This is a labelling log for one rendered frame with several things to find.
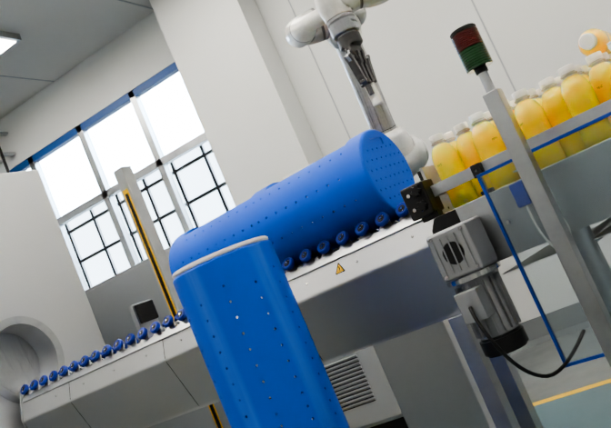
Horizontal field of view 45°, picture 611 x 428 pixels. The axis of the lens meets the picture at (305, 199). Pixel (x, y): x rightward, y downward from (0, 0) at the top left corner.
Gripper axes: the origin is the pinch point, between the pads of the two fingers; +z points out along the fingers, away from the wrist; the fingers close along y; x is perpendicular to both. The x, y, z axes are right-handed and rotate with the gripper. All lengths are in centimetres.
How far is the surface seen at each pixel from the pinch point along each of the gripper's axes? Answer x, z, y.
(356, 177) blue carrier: 8.5, 22.2, -15.3
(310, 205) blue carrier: 27.1, 23.3, -15.3
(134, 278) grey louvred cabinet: 250, -4, 113
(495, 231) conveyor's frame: -26, 51, -24
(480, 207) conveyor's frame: -25, 45, -24
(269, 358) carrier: 27, 58, -60
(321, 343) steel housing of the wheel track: 47, 63, -10
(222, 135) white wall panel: 223, -82, 215
